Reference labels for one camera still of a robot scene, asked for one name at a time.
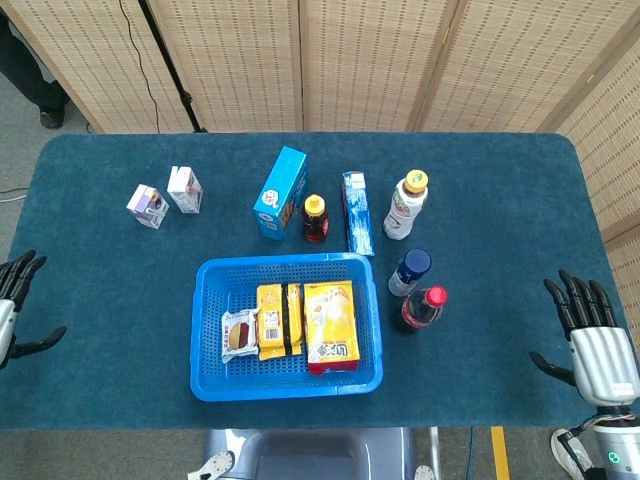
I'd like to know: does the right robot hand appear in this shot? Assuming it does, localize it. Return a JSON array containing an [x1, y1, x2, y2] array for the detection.
[[528, 269, 640, 404]]

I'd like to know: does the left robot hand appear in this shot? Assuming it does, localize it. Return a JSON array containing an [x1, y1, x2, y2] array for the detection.
[[0, 249, 69, 371]]

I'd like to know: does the white orange snack packet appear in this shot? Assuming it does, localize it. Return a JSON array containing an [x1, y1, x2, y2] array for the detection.
[[221, 308, 261, 365]]

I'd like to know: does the yellow black snack packet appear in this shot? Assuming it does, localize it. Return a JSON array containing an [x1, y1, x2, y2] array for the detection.
[[255, 282, 305, 362]]

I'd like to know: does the yellow red chips bag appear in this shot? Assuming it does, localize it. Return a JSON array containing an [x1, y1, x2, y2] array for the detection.
[[303, 280, 362, 375]]

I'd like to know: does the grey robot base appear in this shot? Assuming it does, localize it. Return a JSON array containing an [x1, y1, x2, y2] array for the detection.
[[204, 428, 416, 480]]

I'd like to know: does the blue plastic perforated basket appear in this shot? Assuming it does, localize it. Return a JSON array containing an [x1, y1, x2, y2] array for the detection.
[[189, 252, 385, 403]]

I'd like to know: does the teal table cloth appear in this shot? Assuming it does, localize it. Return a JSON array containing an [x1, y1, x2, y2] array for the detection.
[[0, 130, 640, 431]]

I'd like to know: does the purple white milk carton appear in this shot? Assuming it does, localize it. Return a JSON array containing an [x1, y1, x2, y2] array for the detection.
[[125, 183, 171, 230]]

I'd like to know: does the Coca-Cola bottle with red cap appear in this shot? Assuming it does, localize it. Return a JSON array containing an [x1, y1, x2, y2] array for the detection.
[[394, 285, 449, 335]]

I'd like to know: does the woven bamboo folding screen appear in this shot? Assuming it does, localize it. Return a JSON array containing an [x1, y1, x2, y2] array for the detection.
[[0, 0, 640, 134], [554, 47, 640, 311]]

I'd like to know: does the white bottle with navy cap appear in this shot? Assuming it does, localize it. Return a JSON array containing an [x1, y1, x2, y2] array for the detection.
[[388, 248, 433, 297]]

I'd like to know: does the white drink carton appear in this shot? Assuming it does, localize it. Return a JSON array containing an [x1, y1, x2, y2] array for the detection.
[[166, 165, 204, 215]]

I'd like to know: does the white peach drink bottle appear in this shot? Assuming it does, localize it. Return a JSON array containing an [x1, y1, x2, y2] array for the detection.
[[382, 169, 430, 241]]

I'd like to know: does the person in dark clothes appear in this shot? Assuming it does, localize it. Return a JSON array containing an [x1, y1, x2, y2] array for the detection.
[[0, 9, 71, 130]]

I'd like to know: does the long blue biscuit box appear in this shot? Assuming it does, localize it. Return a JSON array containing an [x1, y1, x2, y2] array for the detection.
[[341, 171, 376, 257]]

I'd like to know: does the black tripod leg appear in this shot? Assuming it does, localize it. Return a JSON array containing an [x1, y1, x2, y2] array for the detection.
[[137, 0, 209, 134]]

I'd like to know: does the blue cookie box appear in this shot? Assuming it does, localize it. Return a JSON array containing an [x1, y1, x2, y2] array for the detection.
[[252, 145, 309, 244]]

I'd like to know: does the honey bottle with yellow cap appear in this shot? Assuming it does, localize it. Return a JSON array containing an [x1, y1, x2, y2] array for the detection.
[[302, 194, 331, 244]]

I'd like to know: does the thin black cable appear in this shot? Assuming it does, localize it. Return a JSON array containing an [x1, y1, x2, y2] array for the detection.
[[118, 0, 161, 134]]

